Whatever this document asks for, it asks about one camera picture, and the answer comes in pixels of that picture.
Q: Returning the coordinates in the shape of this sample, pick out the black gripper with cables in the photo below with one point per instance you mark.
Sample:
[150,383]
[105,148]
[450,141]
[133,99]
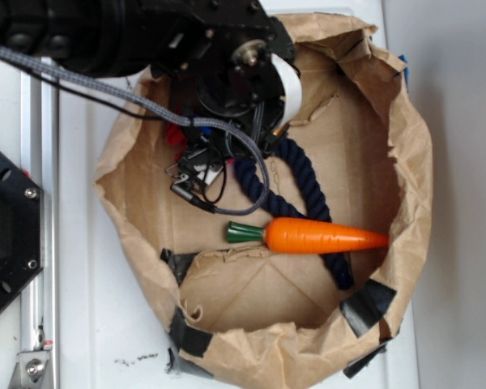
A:
[241,60]

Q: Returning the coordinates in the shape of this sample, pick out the aluminium rail with bracket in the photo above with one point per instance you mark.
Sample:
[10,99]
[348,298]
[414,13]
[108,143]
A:
[37,363]

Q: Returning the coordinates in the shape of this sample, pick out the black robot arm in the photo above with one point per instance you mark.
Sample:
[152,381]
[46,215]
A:
[98,39]

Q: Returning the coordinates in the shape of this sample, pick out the blue tape strip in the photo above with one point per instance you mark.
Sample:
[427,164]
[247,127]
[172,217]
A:
[406,70]

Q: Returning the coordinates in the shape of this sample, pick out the orange toy carrot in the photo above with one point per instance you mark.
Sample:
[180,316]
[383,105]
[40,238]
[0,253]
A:
[301,236]

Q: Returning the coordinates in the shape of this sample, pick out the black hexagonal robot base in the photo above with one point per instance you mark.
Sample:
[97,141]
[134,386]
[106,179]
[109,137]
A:
[20,231]

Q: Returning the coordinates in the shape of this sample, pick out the brown paper bag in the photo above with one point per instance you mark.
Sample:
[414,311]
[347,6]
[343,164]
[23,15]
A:
[256,319]

